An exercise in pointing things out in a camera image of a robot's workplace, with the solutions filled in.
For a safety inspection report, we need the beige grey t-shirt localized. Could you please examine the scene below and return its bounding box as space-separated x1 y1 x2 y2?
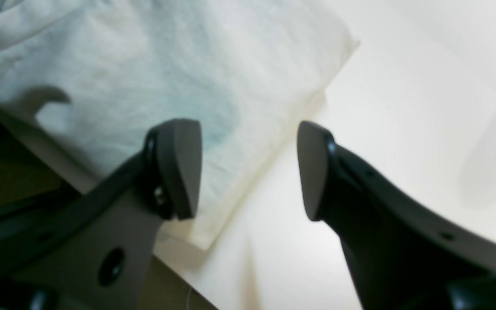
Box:
0 0 358 249

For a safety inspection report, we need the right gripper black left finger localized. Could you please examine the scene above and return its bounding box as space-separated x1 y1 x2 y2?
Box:
0 118 202 310

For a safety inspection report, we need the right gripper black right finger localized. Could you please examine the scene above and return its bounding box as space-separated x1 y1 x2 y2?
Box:
296 121 496 310

